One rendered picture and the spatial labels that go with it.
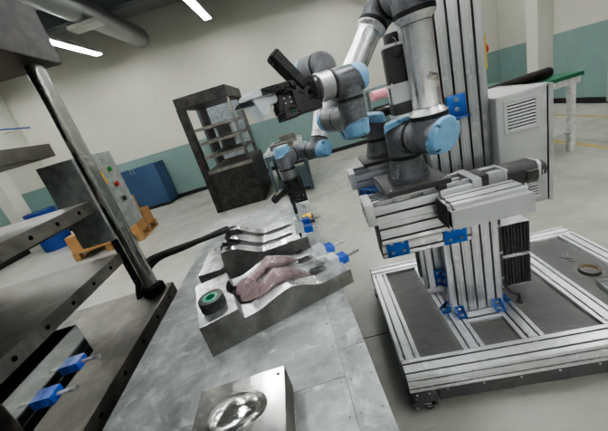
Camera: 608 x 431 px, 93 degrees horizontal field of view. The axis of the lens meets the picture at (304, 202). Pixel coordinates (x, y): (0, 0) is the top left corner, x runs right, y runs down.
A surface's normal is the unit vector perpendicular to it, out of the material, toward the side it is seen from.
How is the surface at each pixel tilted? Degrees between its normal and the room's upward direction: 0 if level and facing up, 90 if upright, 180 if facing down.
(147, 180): 90
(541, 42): 90
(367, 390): 0
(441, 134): 98
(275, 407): 0
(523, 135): 90
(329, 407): 0
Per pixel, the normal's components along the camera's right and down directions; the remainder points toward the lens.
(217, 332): 0.38, 0.20
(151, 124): 0.03, 0.32
